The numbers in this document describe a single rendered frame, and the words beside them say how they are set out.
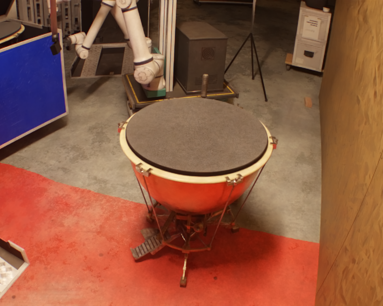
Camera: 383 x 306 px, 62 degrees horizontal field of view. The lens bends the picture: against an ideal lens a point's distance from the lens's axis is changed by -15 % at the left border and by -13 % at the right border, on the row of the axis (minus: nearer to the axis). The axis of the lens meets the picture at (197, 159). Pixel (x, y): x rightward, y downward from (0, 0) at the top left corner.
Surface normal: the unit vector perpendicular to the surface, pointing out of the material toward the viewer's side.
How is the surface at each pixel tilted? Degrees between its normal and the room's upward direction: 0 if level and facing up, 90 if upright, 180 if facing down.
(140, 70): 94
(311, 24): 90
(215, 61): 90
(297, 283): 0
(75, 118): 0
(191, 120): 0
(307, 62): 90
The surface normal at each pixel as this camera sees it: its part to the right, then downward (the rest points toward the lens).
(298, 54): -0.30, 0.54
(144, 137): 0.06, -0.81
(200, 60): 0.33, 0.56
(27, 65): 0.80, 0.39
